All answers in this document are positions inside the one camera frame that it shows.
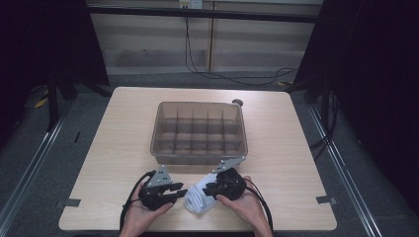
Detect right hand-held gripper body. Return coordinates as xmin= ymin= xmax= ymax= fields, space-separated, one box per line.
xmin=211 ymin=156 xmax=248 ymax=202

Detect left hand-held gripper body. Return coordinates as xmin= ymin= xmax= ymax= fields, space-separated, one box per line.
xmin=137 ymin=165 xmax=175 ymax=212

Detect translucent divided storage box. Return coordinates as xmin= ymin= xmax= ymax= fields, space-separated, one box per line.
xmin=149 ymin=101 xmax=249 ymax=166

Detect person's left hand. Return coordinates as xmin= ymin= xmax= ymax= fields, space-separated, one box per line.
xmin=126 ymin=182 xmax=175 ymax=232

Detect person's right hand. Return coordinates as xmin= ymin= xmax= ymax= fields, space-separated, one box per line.
xmin=215 ymin=175 xmax=265 ymax=229

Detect grey tape piece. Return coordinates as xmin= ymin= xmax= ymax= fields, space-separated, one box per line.
xmin=315 ymin=195 xmax=338 ymax=205
xmin=63 ymin=197 xmax=82 ymax=208

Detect black metal stand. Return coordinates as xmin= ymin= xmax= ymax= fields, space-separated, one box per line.
xmin=46 ymin=69 xmax=114 ymax=132
xmin=284 ymin=76 xmax=332 ymax=133

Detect yellow floor tape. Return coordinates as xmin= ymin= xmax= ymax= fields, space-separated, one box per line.
xmin=34 ymin=96 xmax=49 ymax=110

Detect black horizontal bar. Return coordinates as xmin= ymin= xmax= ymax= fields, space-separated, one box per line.
xmin=87 ymin=4 xmax=319 ymax=25

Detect black curtain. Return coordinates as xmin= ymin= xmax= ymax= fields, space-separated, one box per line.
xmin=0 ymin=0 xmax=111 ymax=147
xmin=293 ymin=0 xmax=419 ymax=216

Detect white power outlet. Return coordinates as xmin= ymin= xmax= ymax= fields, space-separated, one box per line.
xmin=179 ymin=0 xmax=204 ymax=10

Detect left hand-held gripper cable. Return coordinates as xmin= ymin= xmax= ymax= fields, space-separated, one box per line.
xmin=119 ymin=169 xmax=157 ymax=232

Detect hand-held gripper cable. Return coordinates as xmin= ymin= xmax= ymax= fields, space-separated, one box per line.
xmin=119 ymin=169 xmax=157 ymax=232
xmin=242 ymin=177 xmax=275 ymax=233

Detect right hand-held gripper cable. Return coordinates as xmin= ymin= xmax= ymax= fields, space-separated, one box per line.
xmin=242 ymin=177 xmax=275 ymax=233

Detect black floor cables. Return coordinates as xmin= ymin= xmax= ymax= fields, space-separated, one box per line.
xmin=309 ymin=92 xmax=341 ymax=162

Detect metal floor rail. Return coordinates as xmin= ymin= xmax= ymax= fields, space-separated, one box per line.
xmin=0 ymin=107 xmax=68 ymax=229
xmin=308 ymin=104 xmax=383 ymax=237

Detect black wall cable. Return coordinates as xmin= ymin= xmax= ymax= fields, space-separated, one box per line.
xmin=184 ymin=16 xmax=299 ymax=88

